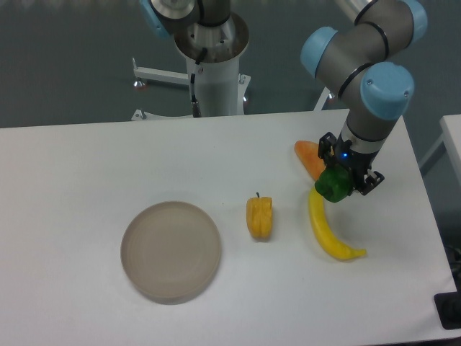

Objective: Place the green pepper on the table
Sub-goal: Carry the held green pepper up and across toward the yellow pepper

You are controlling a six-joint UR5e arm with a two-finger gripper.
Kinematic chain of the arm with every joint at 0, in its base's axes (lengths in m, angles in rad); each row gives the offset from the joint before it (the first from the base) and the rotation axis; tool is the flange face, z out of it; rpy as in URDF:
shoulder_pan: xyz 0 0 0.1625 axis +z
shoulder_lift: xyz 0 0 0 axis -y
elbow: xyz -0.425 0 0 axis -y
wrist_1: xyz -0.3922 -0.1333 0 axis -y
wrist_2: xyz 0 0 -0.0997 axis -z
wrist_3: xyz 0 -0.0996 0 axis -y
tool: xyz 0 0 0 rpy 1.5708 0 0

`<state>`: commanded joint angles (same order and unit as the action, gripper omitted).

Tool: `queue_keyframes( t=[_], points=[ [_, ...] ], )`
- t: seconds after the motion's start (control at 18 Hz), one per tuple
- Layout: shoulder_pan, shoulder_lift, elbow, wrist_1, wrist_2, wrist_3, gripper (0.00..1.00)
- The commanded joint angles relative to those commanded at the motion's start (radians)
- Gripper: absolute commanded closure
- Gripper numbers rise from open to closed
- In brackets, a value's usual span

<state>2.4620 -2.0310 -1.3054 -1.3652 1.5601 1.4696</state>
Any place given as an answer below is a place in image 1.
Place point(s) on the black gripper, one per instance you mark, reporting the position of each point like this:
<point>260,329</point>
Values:
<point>338,152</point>

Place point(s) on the green pepper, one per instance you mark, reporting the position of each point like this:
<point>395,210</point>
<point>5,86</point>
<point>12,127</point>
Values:
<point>334,184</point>

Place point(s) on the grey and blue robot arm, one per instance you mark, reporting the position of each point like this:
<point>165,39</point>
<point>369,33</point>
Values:
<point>354,66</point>

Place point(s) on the yellow bell pepper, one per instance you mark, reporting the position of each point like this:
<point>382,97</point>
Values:
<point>259,217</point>

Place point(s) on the orange carrot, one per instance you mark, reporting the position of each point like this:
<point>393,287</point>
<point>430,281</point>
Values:
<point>307,152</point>

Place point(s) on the yellow banana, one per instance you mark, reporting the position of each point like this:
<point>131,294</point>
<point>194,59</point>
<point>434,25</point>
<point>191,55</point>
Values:
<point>325,237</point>

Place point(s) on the white side table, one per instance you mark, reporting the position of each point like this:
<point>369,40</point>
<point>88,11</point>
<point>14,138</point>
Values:
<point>447,143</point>

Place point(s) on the black device at table edge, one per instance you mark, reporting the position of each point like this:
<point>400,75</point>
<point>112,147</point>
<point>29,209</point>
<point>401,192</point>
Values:
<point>448,309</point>

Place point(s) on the beige round plate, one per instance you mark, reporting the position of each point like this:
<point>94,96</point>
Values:
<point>171,252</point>

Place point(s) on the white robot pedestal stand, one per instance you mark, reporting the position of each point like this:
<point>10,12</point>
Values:
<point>212,56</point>

